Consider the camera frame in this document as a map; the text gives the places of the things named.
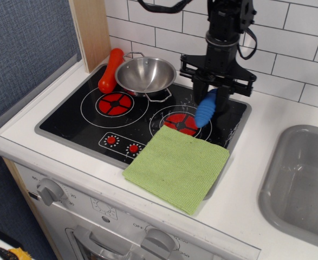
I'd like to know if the blue handled metal spoon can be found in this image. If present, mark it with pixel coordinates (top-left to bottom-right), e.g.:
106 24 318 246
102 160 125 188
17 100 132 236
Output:
194 89 217 128

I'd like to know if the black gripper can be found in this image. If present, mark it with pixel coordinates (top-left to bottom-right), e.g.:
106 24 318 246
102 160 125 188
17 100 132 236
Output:
180 41 256 115

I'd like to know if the grey oven knob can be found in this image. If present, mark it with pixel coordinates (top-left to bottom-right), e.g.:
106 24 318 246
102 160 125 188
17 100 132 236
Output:
140 229 176 259

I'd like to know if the red left stove knob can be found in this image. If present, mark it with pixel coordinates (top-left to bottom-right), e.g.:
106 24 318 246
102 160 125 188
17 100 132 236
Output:
106 136 117 145

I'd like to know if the red right stove knob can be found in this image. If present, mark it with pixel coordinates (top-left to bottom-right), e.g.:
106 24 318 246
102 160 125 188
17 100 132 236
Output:
128 144 139 154

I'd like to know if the grey timer knob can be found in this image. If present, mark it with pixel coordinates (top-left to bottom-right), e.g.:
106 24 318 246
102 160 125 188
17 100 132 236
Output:
37 178 64 206

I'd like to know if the white toy oven front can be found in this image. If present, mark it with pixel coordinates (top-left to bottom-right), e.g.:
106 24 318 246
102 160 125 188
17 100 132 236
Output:
15 164 260 259

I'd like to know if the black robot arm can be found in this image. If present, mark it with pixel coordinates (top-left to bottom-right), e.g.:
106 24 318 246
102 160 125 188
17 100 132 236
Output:
180 1 257 113

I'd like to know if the grey sink basin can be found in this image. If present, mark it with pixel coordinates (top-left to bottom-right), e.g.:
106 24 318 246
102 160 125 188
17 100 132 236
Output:
258 125 318 246

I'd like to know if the wooden post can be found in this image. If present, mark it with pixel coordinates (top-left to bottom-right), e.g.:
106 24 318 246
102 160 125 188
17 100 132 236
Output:
68 0 111 73

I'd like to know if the red stove knob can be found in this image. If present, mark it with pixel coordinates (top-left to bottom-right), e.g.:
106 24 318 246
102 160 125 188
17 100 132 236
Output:
106 136 117 145
128 144 139 154

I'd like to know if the orange toy sausage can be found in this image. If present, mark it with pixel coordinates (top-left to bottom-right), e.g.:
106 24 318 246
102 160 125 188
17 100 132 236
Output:
98 48 124 94

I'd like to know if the black braided cable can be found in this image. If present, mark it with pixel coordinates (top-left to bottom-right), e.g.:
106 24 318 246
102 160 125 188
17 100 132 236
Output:
137 0 193 14

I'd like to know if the silver metal pot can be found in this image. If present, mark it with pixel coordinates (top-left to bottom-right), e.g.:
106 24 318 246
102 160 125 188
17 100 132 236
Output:
115 51 177 102

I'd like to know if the green cloth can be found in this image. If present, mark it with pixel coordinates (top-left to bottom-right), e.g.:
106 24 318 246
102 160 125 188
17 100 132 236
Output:
123 126 230 215

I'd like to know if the black toy stove top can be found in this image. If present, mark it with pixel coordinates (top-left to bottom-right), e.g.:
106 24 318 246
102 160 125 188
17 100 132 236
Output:
34 63 252 200

